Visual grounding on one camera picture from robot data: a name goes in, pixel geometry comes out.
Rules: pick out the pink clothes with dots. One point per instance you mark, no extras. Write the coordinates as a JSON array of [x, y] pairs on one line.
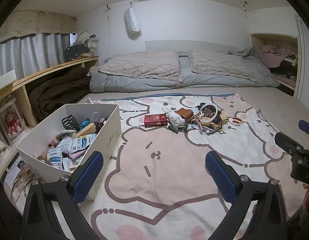
[[274, 52]]

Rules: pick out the beige bed sheet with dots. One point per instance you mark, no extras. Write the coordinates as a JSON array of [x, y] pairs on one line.
[[282, 105]]

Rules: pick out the blue packet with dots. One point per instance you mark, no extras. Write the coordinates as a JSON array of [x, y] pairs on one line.
[[84, 124]]

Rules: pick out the wooden block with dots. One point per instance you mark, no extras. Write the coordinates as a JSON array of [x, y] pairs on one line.
[[215, 125]]

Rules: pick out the white louvre door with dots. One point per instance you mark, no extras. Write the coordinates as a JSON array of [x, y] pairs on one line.
[[305, 62]]

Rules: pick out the wooden wedge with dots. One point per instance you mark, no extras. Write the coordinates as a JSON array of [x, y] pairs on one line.
[[85, 131]]

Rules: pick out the grey curtain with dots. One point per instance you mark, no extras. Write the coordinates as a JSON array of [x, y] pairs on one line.
[[32, 52]]

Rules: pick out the brown blanket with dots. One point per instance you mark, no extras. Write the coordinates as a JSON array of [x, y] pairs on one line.
[[57, 90]]

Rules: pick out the pink clip hanger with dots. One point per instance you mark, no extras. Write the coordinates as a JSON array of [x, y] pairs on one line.
[[200, 123]]

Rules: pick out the wooden shelf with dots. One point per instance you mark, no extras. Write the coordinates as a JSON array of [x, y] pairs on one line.
[[44, 71]]

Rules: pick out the white foam block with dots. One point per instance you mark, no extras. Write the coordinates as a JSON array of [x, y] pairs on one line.
[[4, 78]]

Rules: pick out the white plastic hook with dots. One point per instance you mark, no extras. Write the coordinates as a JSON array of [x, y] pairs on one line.
[[95, 116]]

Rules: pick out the white mask packet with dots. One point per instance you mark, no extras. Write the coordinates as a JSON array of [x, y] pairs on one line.
[[54, 157], [83, 140]]

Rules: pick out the printed cartoon blanket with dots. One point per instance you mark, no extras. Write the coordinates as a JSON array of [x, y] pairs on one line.
[[169, 170]]

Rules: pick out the white hanging bag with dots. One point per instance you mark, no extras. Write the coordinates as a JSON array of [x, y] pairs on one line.
[[131, 20]]

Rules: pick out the black bag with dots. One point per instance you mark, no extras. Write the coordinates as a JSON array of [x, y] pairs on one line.
[[72, 51]]

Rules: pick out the doll display case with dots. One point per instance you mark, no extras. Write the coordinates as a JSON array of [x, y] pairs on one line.
[[9, 125]]

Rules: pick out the white crochet piece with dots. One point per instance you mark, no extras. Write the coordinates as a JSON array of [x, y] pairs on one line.
[[175, 119]]

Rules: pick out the beige valance with drawings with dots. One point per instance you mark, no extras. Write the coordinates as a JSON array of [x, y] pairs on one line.
[[39, 21]]

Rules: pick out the white headboard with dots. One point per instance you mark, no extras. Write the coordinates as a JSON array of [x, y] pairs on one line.
[[192, 45]]

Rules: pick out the grey duvet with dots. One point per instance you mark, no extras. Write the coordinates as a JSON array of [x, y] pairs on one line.
[[144, 83]]

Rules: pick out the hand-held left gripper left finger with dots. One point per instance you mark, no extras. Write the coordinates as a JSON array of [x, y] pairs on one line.
[[90, 170]]

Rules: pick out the brown leather wallet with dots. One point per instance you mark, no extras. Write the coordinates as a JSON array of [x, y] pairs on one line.
[[185, 113]]

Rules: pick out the black wavy holder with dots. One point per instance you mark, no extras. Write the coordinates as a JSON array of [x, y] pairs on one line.
[[69, 123]]

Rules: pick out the silver patterned pouch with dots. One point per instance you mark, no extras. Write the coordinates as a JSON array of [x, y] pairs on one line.
[[61, 136]]

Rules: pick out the crumpled paper wrapper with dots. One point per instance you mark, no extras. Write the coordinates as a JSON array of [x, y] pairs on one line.
[[90, 100]]

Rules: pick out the beige quilted blanket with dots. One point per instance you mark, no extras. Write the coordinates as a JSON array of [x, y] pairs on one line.
[[219, 63], [142, 66]]

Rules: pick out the wooden alcove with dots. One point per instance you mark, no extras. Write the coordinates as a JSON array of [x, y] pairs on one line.
[[274, 37]]

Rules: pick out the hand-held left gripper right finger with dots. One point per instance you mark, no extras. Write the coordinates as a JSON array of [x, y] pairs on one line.
[[218, 172]]

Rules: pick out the green plush toy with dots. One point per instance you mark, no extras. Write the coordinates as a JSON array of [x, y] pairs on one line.
[[93, 43]]

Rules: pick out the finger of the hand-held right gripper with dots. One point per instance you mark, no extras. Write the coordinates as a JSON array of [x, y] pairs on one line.
[[285, 141], [307, 128]]

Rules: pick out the dark green clip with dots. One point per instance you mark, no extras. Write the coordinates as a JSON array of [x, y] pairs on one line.
[[174, 129]]

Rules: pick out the white storage box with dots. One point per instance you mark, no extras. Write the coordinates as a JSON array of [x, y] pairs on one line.
[[112, 130]]

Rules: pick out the white cap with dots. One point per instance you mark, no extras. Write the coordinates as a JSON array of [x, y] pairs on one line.
[[83, 37]]

